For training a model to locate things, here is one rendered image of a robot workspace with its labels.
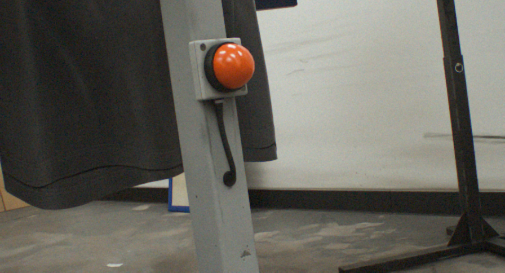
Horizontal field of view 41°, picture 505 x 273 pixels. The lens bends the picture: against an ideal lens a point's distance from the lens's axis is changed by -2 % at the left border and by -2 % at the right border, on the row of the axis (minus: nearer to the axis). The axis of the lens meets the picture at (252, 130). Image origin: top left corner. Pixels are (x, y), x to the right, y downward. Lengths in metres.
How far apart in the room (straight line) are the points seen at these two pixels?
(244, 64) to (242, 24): 0.45
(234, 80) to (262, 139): 0.45
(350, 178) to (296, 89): 0.53
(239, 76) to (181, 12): 0.08
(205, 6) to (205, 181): 0.15
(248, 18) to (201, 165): 0.46
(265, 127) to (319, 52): 2.36
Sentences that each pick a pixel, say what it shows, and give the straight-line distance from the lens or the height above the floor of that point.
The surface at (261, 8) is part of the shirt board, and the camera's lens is 2.12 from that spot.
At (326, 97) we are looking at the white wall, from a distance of 3.36.
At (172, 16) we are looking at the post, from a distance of 0.61.
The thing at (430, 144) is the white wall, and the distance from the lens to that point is 3.03.
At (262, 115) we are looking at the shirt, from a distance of 1.01.
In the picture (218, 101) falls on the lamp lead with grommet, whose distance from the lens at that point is 0.58.
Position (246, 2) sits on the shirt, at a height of 0.76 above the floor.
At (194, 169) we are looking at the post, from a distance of 0.60.
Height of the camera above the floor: 0.62
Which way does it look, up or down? 3 degrees down
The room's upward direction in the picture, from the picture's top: 8 degrees counter-clockwise
